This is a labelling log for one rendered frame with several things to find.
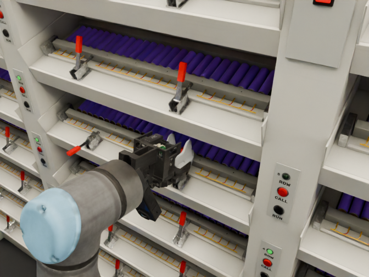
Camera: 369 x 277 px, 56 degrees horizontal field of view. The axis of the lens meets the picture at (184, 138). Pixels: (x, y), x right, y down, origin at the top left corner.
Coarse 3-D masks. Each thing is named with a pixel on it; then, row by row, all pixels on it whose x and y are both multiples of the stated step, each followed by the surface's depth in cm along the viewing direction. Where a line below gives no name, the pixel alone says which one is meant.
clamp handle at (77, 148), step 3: (87, 138) 87; (90, 138) 87; (87, 141) 87; (90, 141) 87; (81, 144) 86; (84, 144) 86; (87, 144) 86; (75, 147) 84; (78, 147) 84; (81, 147) 85; (72, 150) 83; (75, 150) 83; (78, 150) 84; (66, 153) 83; (69, 153) 82; (72, 153) 83
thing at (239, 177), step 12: (84, 120) 93; (96, 120) 91; (108, 132) 90; (120, 132) 87; (132, 132) 86; (204, 168) 77; (216, 168) 75; (228, 168) 75; (216, 180) 75; (240, 180) 73; (252, 180) 72
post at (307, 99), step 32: (288, 0) 44; (288, 32) 46; (352, 32) 42; (288, 64) 48; (288, 96) 50; (320, 96) 48; (288, 128) 53; (320, 128) 50; (288, 160) 56; (320, 160) 52; (256, 192) 63; (256, 224) 67; (288, 224) 62; (256, 256) 71; (288, 256) 66
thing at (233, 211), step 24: (72, 96) 99; (48, 120) 94; (72, 120) 96; (72, 144) 91; (192, 168) 79; (168, 192) 78; (192, 192) 75; (216, 192) 74; (240, 192) 73; (216, 216) 73; (240, 216) 70
